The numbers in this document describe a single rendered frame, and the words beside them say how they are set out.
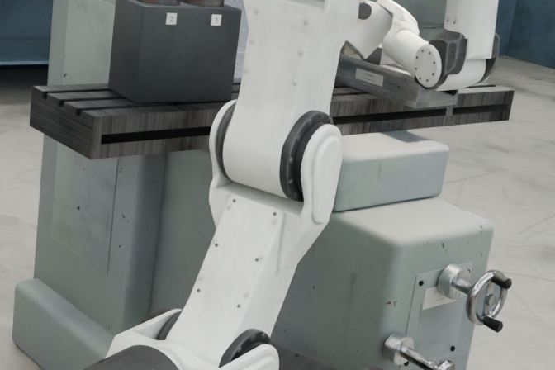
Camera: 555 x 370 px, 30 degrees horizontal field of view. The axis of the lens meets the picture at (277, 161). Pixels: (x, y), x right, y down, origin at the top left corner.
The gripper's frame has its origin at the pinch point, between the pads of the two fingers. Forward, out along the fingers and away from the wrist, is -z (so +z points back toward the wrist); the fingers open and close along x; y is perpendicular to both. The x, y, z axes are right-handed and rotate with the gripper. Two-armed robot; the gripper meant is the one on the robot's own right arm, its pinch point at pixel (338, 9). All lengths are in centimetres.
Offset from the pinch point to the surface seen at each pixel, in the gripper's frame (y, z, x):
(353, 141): 26.1, 15.9, -2.1
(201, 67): 11.1, 22.6, 34.6
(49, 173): 61, -65, 55
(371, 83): 15.4, 3.0, -9.3
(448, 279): 47, 42, -17
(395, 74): 12.0, 9.2, -12.1
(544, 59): 98, -617, -429
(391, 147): 26.2, 18.9, -9.8
